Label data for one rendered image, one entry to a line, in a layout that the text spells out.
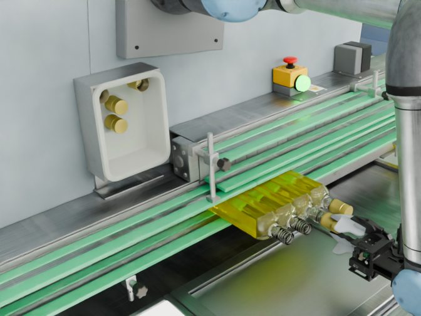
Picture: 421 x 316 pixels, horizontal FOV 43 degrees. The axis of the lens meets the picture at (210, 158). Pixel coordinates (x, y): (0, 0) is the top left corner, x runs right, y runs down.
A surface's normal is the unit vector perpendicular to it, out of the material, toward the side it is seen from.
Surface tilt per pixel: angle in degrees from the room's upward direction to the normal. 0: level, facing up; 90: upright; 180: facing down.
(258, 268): 90
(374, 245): 90
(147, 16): 3
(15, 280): 90
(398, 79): 94
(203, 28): 3
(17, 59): 0
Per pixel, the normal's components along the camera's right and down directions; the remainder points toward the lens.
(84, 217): -0.04, -0.90
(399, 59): -0.86, 0.03
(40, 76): 0.63, 0.32
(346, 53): -0.77, 0.31
